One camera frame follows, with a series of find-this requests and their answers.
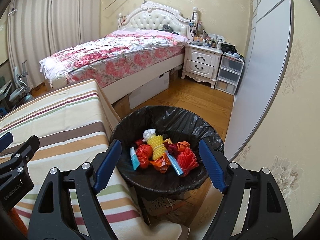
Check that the clear plastic drawer unit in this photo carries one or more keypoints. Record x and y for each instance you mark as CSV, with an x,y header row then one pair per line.
x,y
229,74

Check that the brown cardboard box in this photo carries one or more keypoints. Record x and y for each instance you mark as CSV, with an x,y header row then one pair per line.
x,y
122,106

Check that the white plastic bag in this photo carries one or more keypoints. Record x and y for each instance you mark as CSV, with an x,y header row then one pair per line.
x,y
147,134

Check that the nightstand clutter bottles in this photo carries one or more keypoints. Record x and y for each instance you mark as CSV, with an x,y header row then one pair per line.
x,y
201,38

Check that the striped bed cover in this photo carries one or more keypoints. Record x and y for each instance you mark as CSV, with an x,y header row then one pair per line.
x,y
73,125

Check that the beige window curtain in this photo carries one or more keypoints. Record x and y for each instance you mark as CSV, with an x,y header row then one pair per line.
x,y
39,28

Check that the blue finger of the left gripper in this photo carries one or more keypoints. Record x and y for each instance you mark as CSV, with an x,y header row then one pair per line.
x,y
5,141
24,154

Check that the black bag trash bin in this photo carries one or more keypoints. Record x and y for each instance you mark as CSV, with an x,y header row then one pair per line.
x,y
180,128

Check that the floral pink quilt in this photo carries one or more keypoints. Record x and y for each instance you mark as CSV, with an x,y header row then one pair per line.
x,y
116,56

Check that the grey sliding wardrobe door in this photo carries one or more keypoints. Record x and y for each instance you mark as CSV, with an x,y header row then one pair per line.
x,y
266,59

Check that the red foam fruit net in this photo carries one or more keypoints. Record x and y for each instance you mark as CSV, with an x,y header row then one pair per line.
x,y
187,161

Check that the yellow foam fruit net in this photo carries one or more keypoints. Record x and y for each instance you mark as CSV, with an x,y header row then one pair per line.
x,y
157,144

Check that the blue white tube wrapper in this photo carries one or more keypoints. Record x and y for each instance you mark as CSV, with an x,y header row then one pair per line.
x,y
175,165

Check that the white under-bed storage box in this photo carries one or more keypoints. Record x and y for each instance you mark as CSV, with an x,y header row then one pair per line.
x,y
149,90

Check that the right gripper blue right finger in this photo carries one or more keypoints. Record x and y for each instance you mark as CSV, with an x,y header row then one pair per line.
x,y
216,165

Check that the white bedside nightstand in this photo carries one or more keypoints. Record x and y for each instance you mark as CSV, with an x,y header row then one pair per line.
x,y
201,63

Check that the orange wrapper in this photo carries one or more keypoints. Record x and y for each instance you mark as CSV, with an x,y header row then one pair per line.
x,y
161,164

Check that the grey desk chair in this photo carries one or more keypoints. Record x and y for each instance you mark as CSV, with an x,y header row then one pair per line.
x,y
22,93

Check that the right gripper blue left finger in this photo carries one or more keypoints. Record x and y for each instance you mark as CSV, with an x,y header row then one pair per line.
x,y
104,165

